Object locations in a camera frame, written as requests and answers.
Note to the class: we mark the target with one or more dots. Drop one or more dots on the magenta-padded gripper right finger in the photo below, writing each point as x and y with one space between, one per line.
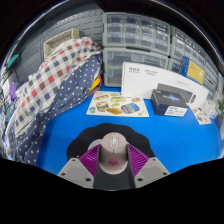
151 170

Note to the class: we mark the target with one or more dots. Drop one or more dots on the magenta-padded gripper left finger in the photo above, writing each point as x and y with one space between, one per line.
75 171

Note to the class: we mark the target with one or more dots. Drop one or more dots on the pink computer mouse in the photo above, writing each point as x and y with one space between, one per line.
114 155

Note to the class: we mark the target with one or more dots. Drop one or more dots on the small black box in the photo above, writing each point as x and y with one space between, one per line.
166 101

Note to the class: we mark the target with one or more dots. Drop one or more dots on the yellow plastic tool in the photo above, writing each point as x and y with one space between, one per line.
95 83

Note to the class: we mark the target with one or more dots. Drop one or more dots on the long white keyboard box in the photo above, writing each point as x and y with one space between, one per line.
140 80

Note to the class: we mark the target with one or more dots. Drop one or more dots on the red blue checkered cloth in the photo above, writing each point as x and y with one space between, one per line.
50 76

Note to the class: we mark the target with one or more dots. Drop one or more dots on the yellow card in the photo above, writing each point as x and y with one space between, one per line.
195 71

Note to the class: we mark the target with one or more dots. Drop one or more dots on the beige woven basket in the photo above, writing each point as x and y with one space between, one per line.
60 41

